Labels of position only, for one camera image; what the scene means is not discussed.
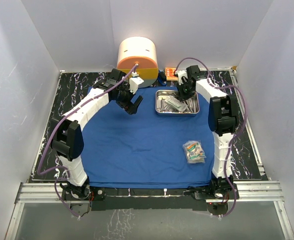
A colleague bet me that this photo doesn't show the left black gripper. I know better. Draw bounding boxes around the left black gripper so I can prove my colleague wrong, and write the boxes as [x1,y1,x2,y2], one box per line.
[114,83,143,115]

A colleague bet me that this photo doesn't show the long white green pouch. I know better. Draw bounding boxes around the long white green pouch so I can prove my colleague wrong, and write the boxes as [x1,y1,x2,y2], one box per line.
[164,96,188,112]

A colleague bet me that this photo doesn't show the steel instrument tray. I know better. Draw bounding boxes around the steel instrument tray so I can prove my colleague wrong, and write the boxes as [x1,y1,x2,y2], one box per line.
[155,90,200,117]

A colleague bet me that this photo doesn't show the blue surgical cloth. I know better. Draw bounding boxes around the blue surgical cloth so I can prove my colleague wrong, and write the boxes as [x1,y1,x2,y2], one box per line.
[81,87,214,189]

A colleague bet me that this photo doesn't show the green clear supply packet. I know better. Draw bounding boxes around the green clear supply packet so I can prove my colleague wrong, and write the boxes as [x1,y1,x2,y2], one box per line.
[183,142,200,163]

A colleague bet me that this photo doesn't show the white blue supply packet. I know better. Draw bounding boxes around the white blue supply packet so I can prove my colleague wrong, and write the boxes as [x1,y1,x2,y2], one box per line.
[183,140,206,163]

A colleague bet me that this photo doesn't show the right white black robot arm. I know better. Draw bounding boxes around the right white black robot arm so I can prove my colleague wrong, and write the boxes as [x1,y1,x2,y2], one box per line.
[174,65,239,199]

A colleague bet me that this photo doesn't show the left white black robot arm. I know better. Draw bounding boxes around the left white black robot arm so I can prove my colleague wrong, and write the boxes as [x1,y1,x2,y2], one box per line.
[49,68,144,200]

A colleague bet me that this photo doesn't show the metal instruments in tray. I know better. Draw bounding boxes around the metal instruments in tray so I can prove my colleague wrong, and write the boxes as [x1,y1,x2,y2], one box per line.
[156,96,197,114]

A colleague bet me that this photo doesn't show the small orange spiral notebook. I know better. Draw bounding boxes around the small orange spiral notebook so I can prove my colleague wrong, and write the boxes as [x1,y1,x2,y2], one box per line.
[164,67,178,82]

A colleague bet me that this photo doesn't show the blue black clip tool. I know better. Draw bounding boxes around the blue black clip tool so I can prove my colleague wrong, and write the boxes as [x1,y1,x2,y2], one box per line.
[157,71,167,86]

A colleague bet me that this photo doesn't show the round three-drawer storage box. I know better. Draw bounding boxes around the round three-drawer storage box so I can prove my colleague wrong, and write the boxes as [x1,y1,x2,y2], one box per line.
[117,36,159,88]

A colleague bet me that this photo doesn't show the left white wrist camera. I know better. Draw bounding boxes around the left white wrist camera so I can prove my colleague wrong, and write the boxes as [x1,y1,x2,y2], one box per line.
[129,72,144,95]

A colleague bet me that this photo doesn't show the aluminium frame rail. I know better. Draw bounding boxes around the aluminium frame rail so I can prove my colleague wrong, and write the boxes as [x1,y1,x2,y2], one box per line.
[5,180,294,240]

